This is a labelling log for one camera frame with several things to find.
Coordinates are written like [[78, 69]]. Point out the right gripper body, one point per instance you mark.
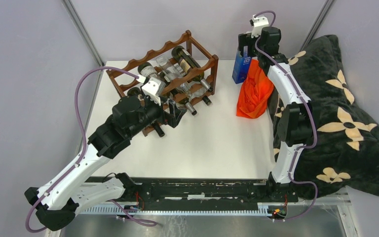
[[246, 40]]

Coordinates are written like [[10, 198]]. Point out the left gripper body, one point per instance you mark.
[[148, 102]]

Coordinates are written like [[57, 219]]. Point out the dark green wine bottle labelled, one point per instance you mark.
[[135, 91]]

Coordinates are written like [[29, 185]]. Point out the blue square glass bottle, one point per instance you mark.
[[241, 66]]

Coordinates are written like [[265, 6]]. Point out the clear square bottle black cap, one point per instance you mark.
[[197, 94]]

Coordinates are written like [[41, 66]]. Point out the dark wine bottle silver neck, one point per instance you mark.
[[146, 71]]

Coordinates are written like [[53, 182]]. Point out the small clear glass bottle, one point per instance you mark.
[[168, 67]]

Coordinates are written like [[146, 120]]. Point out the dark wine bottle brown label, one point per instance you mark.
[[187, 63]]

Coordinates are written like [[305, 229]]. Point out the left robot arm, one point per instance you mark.
[[59, 201]]

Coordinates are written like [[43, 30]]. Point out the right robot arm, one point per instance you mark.
[[296, 128]]

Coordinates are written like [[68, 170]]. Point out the brown wooden wine rack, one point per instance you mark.
[[127, 78]]

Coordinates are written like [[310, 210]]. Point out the orange cloth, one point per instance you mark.
[[254, 93]]

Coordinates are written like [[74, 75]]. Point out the black floral blanket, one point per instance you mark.
[[347, 150]]

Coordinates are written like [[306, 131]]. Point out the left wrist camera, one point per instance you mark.
[[153, 88]]

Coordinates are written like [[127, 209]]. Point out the right aluminium corner post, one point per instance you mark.
[[328, 4]]

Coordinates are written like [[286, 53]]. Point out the aluminium corner post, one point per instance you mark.
[[328, 4], [71, 10]]

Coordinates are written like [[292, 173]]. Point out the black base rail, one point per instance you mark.
[[188, 195]]

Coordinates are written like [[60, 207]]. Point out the left aluminium corner post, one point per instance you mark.
[[71, 10]]

